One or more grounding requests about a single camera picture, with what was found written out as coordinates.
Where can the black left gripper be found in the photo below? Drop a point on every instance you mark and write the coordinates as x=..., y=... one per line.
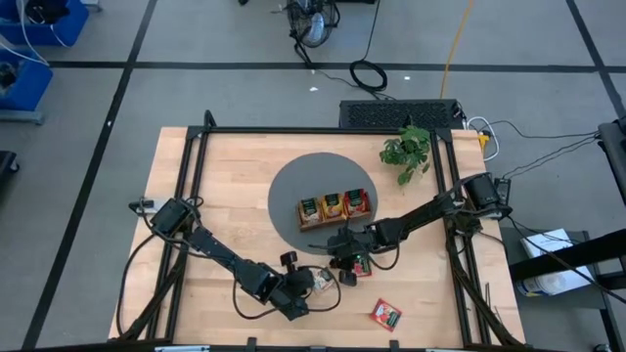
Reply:
x=298, y=282

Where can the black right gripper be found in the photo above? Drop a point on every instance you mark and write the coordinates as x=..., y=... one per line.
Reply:
x=349, y=249

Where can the yellow mango tea packet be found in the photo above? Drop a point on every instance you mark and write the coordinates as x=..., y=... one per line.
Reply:
x=333, y=205

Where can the red strawberry tea packet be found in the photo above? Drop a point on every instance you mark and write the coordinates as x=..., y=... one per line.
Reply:
x=386, y=315
x=364, y=269
x=357, y=201

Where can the brown wooden compartment box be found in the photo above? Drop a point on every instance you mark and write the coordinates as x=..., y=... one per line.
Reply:
x=313, y=227

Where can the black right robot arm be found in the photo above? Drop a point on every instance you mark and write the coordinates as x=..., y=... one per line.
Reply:
x=430, y=215

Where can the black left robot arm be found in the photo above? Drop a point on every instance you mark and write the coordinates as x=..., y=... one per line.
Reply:
x=215, y=247

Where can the grey round woven placemat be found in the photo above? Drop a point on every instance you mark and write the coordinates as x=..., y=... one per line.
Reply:
x=303, y=171

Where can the green potted plant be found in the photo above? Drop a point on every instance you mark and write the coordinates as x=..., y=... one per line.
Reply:
x=406, y=149

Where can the black perforated computer tower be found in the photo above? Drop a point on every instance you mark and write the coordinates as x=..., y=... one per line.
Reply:
x=391, y=115

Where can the black power adapter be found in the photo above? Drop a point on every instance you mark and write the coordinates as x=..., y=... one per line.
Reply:
x=504, y=188

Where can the yellow power plug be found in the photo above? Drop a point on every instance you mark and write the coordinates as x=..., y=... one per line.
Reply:
x=483, y=141

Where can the white paper box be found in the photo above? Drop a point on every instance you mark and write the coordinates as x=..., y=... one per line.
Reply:
x=543, y=242

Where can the black floor fan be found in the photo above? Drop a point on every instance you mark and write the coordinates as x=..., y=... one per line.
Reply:
x=313, y=24

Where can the black cart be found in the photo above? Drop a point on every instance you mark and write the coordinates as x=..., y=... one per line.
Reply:
x=567, y=256

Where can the black wheeled object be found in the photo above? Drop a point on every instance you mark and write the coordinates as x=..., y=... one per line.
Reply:
x=6, y=163

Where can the blue storage bin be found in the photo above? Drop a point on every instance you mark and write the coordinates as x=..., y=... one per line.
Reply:
x=68, y=29
x=29, y=88

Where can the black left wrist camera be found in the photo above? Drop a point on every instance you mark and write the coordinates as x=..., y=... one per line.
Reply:
x=288, y=259

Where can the black metal table frame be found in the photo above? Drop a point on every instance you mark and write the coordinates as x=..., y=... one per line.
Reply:
x=293, y=130

